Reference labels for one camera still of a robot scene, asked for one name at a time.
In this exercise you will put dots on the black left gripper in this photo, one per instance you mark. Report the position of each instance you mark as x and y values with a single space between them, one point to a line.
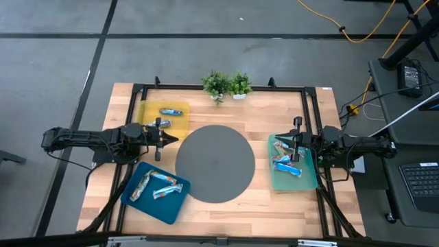
149 137

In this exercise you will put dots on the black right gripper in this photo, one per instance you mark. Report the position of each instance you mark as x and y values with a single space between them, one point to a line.
307 140

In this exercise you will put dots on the silver red granola bar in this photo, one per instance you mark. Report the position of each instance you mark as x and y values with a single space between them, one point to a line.
279 148

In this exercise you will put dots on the light blue granola bar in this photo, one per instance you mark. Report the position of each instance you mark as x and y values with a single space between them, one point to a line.
164 123

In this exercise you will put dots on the dark blue silver granola bar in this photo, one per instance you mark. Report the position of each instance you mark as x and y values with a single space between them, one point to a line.
171 112

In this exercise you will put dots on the dark multicoloured granola bar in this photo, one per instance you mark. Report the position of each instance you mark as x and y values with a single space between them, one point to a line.
287 169

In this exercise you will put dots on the green silver granola bar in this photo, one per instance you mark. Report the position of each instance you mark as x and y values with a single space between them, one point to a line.
139 188

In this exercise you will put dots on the dark blue tray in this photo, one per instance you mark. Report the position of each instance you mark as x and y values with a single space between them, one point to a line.
161 209

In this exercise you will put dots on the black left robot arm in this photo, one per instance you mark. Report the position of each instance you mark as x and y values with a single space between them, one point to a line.
79 137

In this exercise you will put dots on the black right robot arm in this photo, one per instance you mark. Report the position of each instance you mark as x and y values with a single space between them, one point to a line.
370 149

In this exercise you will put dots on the translucent yellow tray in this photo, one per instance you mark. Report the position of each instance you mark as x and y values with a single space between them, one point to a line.
147 109

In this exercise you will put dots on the translucent green tray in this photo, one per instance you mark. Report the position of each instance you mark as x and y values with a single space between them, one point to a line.
295 182

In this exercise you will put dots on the round grey woven placemat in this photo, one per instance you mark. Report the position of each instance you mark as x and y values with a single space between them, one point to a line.
215 164

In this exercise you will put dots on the potted plant with small leaves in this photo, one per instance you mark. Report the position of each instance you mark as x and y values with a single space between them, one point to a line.
241 84

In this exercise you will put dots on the potted plant with long leaves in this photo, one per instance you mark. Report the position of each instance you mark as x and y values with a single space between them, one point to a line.
216 84

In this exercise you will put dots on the thin silver rod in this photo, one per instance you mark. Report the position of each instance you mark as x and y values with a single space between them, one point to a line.
401 116

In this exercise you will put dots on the dark grey laptop desk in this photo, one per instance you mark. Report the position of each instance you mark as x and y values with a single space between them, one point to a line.
391 192

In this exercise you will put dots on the grey side table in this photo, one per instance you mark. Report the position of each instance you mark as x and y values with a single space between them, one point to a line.
422 133

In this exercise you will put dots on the black power adapter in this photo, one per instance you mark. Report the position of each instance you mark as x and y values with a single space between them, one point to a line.
410 77

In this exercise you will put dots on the black laptop keyboard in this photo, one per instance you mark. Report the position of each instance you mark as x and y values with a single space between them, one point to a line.
423 182

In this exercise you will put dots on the black beam with silver brackets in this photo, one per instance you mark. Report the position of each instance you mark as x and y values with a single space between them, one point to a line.
51 240

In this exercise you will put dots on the black stand pole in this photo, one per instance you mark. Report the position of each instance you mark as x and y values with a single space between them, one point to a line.
411 43

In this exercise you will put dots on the black furniture leg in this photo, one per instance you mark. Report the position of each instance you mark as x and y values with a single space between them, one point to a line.
10 157

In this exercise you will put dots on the black aluminium table frame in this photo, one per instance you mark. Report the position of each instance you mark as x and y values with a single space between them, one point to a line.
178 86

